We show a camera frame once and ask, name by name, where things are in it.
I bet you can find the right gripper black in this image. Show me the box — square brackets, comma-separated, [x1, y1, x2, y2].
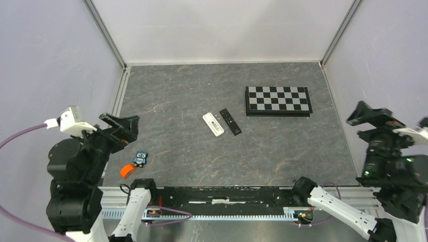
[344, 98, 426, 179]

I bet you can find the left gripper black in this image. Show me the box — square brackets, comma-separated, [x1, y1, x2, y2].
[73, 109, 139, 181]

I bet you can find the white remote control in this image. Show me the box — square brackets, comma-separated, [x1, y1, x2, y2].
[202, 112, 225, 137]

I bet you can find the black remote control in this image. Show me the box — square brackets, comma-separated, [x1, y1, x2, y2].
[220, 108, 242, 136]

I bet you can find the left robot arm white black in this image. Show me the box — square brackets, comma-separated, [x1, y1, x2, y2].
[46, 110, 158, 241]

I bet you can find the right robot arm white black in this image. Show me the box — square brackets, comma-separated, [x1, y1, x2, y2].
[291, 101, 427, 241]

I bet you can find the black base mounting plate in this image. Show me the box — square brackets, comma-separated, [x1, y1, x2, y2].
[149, 186, 311, 216]

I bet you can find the black white chessboard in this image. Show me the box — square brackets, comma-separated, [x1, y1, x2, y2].
[245, 86, 313, 117]

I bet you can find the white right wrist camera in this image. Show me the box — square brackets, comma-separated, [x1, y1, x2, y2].
[393, 127, 427, 146]

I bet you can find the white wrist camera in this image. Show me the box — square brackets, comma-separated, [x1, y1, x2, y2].
[44, 105, 97, 138]
[393, 127, 427, 146]

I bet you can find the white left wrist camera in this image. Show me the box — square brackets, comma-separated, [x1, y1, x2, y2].
[44, 105, 97, 138]

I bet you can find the white slotted cable duct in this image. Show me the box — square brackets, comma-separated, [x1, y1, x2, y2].
[100, 207, 315, 221]

